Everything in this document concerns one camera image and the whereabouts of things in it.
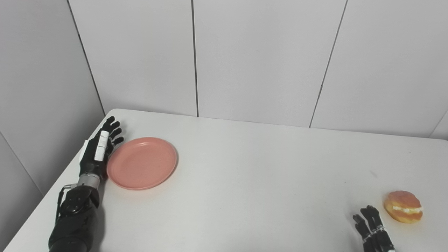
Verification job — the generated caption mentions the cream puff pastry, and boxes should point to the cream puff pastry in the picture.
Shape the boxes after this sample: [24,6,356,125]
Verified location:
[384,191,424,224]

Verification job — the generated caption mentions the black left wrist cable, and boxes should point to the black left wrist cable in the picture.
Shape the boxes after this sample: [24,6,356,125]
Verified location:
[55,184,78,224]

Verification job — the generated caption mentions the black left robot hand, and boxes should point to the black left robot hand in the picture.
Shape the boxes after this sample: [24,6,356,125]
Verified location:
[79,116,125,181]

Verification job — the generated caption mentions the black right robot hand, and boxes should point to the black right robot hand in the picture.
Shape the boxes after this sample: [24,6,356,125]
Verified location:
[353,205,398,252]

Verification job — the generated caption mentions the pink round plate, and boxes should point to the pink round plate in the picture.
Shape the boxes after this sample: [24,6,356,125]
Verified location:
[107,137,178,191]

